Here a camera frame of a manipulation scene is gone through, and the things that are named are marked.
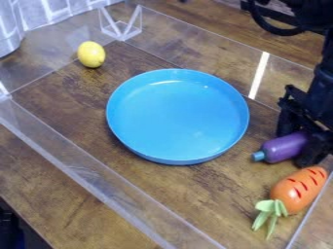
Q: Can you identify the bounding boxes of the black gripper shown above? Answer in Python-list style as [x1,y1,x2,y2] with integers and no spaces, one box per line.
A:
[275,63,333,168]

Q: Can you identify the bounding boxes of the purple toy eggplant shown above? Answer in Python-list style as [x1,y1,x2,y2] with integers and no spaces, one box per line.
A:
[251,131,309,163]

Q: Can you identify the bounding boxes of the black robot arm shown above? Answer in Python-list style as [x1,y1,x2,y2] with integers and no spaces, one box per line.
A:
[247,0,333,167]

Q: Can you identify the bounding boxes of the blue round tray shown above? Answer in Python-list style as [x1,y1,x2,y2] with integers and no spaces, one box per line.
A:
[105,69,250,165]

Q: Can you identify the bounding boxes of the orange toy carrot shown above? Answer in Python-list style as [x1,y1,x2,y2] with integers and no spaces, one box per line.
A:
[251,166,327,237]

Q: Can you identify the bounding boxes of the yellow toy lemon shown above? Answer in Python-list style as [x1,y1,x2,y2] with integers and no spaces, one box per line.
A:
[76,41,105,68]

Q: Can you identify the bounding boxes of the grey checked curtain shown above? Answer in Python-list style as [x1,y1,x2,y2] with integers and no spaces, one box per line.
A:
[0,0,123,58]

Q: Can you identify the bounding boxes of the clear acrylic corner bracket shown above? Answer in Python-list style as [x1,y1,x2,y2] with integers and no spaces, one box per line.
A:
[97,6,141,42]

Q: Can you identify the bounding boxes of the clear acrylic enclosure wall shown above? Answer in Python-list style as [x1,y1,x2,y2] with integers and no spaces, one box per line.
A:
[0,82,224,249]

